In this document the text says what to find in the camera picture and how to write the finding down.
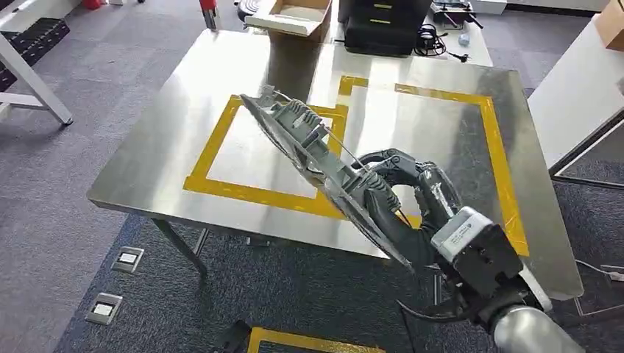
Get black robot left foot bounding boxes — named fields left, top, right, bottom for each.
left=213, top=319, right=252, bottom=353

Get steel work table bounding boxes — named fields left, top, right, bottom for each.
left=86, top=27, right=586, bottom=302

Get white floor cable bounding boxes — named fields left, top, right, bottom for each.
left=574, top=258, right=624, bottom=284

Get white long table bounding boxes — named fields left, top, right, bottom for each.
left=527, top=13, right=624, bottom=170

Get open cardboard box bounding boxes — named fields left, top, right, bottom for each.
left=244, top=0, right=334, bottom=44

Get black floor frame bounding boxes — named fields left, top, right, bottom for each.
left=549, top=109, right=624, bottom=191

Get small yellow tape square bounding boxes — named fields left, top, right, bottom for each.
left=182, top=94, right=350, bottom=221

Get yellow floor tape outline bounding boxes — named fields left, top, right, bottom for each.
left=247, top=327, right=387, bottom=353

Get black stacked trays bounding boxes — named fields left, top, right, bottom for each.
left=0, top=18, right=71, bottom=94

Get steel floor outlet white insert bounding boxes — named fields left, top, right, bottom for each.
left=111, top=246, right=145, bottom=274
left=85, top=292, right=124, bottom=327

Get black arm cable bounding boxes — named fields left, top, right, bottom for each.
left=395, top=296, right=472, bottom=326

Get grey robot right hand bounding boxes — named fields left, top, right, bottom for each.
left=350, top=148, right=463, bottom=268

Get long grey ribbed part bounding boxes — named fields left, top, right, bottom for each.
left=239, top=85, right=416, bottom=274

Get black equipment case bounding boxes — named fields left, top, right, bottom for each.
left=337, top=0, right=433, bottom=57

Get red and grey post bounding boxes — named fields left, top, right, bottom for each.
left=198, top=0, right=221, bottom=32

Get white desk frame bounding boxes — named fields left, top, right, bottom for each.
left=0, top=0, right=74, bottom=127

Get black coiled power cable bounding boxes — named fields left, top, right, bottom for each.
left=413, top=23, right=470, bottom=65

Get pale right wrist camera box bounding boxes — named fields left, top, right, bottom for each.
left=430, top=206, right=494, bottom=263

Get brown cardboard box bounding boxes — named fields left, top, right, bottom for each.
left=595, top=0, right=624, bottom=53

